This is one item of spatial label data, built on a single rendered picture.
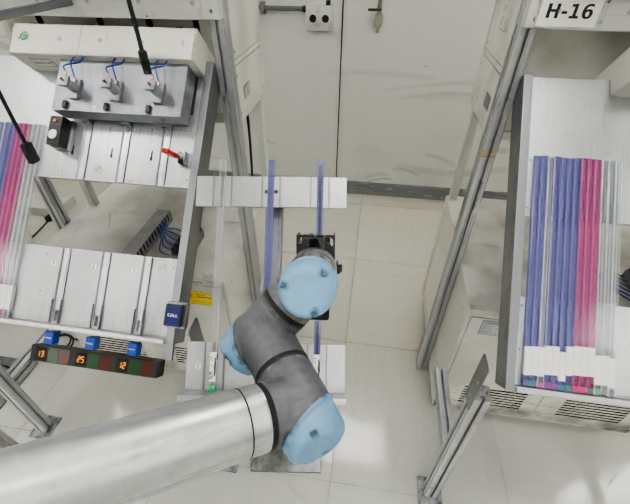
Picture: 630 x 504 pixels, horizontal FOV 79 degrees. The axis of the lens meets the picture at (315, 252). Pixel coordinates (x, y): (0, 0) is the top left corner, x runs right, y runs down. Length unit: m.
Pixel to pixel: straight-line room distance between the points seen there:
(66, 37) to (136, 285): 0.64
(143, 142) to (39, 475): 0.84
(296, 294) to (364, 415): 1.21
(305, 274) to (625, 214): 0.79
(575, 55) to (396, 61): 1.41
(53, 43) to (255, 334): 0.96
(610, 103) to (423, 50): 1.53
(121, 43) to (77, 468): 0.96
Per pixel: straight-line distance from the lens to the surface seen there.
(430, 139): 2.69
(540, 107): 1.07
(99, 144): 1.17
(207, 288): 1.29
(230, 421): 0.43
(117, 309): 1.06
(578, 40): 1.25
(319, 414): 0.45
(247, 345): 0.52
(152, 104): 1.06
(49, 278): 1.18
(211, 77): 1.09
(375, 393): 1.71
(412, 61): 2.53
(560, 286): 0.98
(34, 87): 1.35
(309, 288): 0.48
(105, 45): 1.17
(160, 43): 1.10
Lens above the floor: 1.46
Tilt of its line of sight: 40 degrees down
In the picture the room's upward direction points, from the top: straight up
